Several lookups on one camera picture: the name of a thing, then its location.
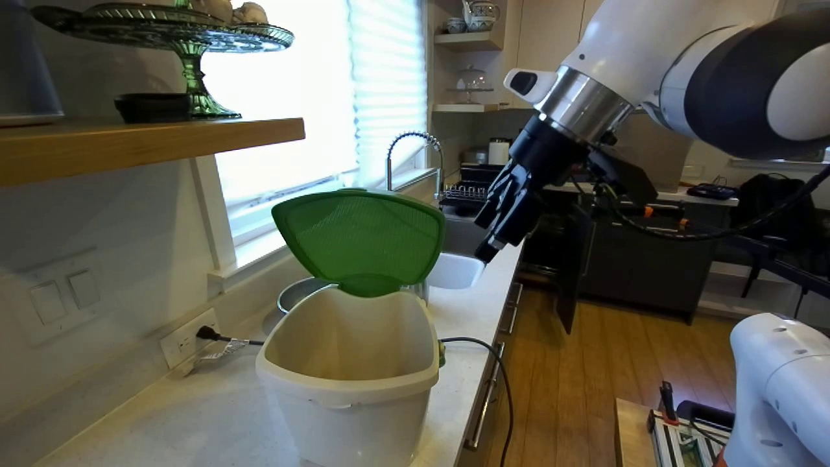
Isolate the white light switch plate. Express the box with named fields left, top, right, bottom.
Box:
left=9, top=245, right=110, bottom=345

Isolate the black dish rack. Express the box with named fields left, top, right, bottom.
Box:
left=436, top=160, right=502, bottom=220

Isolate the black chair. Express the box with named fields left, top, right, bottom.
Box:
left=715, top=172, right=830, bottom=300

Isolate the dark kitchen island cabinet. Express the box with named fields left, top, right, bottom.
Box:
left=576, top=216, right=721, bottom=323

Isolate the long silver cabinet handle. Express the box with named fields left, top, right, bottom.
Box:
left=462, top=340, right=514, bottom=454

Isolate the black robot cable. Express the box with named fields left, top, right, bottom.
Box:
left=594, top=160, right=830, bottom=245

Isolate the small black bowl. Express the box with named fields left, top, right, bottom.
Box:
left=110, top=90, right=195, bottom=124

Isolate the green glass cake stand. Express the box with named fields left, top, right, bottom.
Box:
left=31, top=0, right=298, bottom=121

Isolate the white window frame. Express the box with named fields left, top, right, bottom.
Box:
left=189, top=0, right=436, bottom=281

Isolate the beige round food item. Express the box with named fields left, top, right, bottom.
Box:
left=195, top=0, right=236, bottom=22
left=232, top=0, right=272, bottom=26

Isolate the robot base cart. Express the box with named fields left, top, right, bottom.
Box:
left=611, top=377, right=738, bottom=467

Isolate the glass cake dome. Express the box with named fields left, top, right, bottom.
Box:
left=454, top=61, right=498, bottom=107

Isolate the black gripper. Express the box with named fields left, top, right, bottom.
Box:
left=471, top=113, right=597, bottom=264

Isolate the wooden wall shelf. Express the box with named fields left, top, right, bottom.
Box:
left=0, top=113, right=307, bottom=190

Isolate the white window blind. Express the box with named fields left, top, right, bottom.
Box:
left=346, top=0, right=431, bottom=190

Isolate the chrome sink faucet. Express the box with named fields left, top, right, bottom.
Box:
left=381, top=129, right=445, bottom=196

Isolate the white plastic waste bin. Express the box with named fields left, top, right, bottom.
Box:
left=254, top=282, right=442, bottom=467

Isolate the black power plug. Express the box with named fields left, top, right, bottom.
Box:
left=195, top=322, right=232, bottom=345

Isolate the white wall outlet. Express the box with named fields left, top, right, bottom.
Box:
left=158, top=305, right=223, bottom=370

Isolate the green bin lid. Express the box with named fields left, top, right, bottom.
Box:
left=268, top=185, right=450, bottom=300

